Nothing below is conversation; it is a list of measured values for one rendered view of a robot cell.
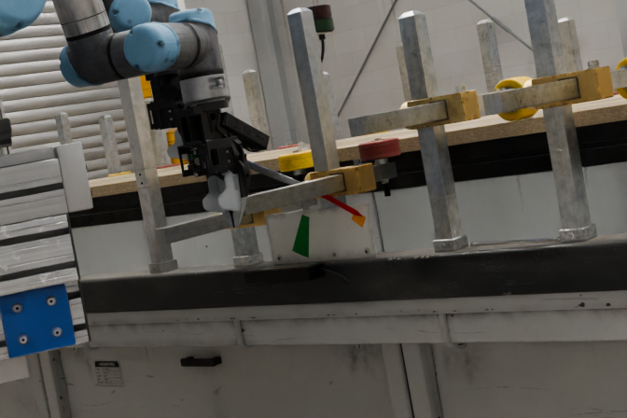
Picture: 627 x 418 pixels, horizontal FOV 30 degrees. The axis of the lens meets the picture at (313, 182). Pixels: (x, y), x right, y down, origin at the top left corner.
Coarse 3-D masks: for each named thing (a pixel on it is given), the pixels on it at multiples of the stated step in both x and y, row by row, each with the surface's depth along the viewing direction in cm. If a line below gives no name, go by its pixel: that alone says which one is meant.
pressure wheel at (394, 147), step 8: (360, 144) 227; (368, 144) 225; (376, 144) 224; (384, 144) 224; (392, 144) 225; (360, 152) 227; (368, 152) 225; (376, 152) 224; (384, 152) 224; (392, 152) 225; (400, 152) 227; (376, 160) 228; (384, 160) 227; (384, 184) 228; (384, 192) 228
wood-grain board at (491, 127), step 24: (480, 120) 264; (504, 120) 230; (528, 120) 215; (576, 120) 209; (600, 120) 206; (336, 144) 286; (408, 144) 233; (456, 144) 226; (168, 168) 363; (96, 192) 298; (120, 192) 292
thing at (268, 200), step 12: (384, 168) 226; (312, 180) 212; (324, 180) 212; (336, 180) 215; (384, 180) 228; (264, 192) 200; (276, 192) 202; (288, 192) 205; (300, 192) 207; (312, 192) 209; (324, 192) 212; (252, 204) 198; (264, 204) 200; (276, 204) 202
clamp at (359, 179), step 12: (336, 168) 221; (348, 168) 215; (360, 168) 215; (372, 168) 218; (348, 180) 216; (360, 180) 215; (372, 180) 217; (336, 192) 218; (348, 192) 216; (360, 192) 215
